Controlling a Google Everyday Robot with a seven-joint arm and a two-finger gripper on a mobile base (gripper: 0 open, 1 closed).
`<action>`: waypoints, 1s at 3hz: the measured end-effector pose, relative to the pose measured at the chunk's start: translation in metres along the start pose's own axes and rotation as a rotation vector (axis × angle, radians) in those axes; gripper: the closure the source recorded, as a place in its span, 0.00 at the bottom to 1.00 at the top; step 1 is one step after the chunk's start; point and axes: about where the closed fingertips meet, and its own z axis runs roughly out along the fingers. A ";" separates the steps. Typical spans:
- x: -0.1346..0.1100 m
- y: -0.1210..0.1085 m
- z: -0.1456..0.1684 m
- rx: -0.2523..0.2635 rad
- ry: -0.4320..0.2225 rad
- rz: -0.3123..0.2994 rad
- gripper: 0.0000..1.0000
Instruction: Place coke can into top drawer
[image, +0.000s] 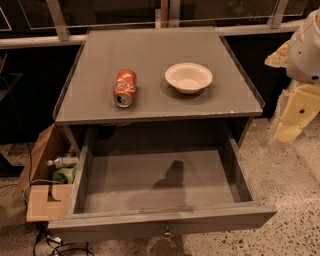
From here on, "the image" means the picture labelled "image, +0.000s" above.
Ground brown cardboard box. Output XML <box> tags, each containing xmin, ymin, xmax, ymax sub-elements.
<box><xmin>14</xmin><ymin>124</ymin><xmax>73</xmax><ymax>222</ymax></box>

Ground clear plastic bottle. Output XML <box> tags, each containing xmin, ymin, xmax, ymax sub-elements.
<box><xmin>47</xmin><ymin>156</ymin><xmax>78</xmax><ymax>168</ymax></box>

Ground red coke can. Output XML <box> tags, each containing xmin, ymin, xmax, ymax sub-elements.
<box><xmin>113</xmin><ymin>69</ymin><xmax>137</xmax><ymax>108</ymax></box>

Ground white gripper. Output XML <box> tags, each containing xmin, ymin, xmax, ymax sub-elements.
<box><xmin>264</xmin><ymin>9</ymin><xmax>320</xmax><ymax>143</ymax></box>

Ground green plastic bag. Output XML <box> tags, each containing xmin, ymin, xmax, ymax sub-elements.
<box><xmin>52</xmin><ymin>166</ymin><xmax>77</xmax><ymax>184</ymax></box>

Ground metal railing frame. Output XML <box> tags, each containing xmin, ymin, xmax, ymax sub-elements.
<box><xmin>0</xmin><ymin>0</ymin><xmax>320</xmax><ymax>50</ymax></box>

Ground open grey top drawer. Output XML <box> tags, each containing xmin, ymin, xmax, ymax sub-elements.
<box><xmin>49</xmin><ymin>127</ymin><xmax>277</xmax><ymax>242</ymax></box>

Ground grey cabinet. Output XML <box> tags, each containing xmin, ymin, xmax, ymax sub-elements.
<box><xmin>52</xmin><ymin>26</ymin><xmax>266</xmax><ymax>158</ymax></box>

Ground white bowl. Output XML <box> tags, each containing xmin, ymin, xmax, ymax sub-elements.
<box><xmin>165</xmin><ymin>63</ymin><xmax>213</xmax><ymax>94</ymax></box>

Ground black cables on floor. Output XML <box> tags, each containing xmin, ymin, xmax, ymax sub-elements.
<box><xmin>31</xmin><ymin>222</ymin><xmax>96</xmax><ymax>256</ymax></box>

